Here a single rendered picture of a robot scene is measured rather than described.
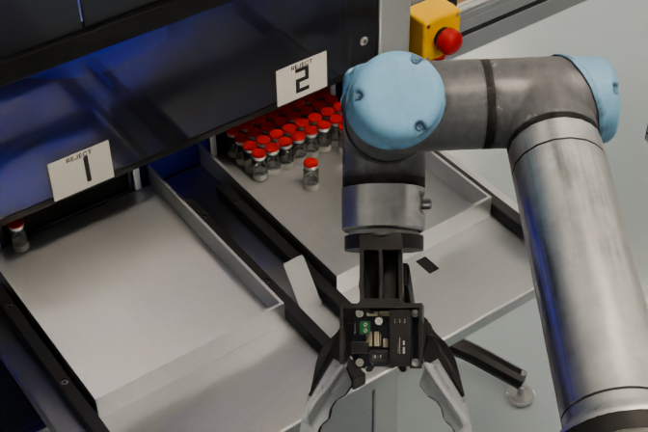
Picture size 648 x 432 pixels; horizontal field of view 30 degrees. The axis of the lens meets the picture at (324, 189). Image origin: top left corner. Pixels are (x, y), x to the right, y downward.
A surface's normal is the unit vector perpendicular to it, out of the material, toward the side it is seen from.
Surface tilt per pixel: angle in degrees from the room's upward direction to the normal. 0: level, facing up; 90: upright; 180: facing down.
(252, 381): 0
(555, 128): 12
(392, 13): 90
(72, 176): 90
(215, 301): 0
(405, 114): 42
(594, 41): 0
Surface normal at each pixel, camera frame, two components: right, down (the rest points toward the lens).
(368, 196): -0.41, -0.13
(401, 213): 0.41, -0.12
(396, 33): 0.58, 0.51
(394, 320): -0.11, -0.14
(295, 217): -0.02, -0.77
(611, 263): 0.24, -0.63
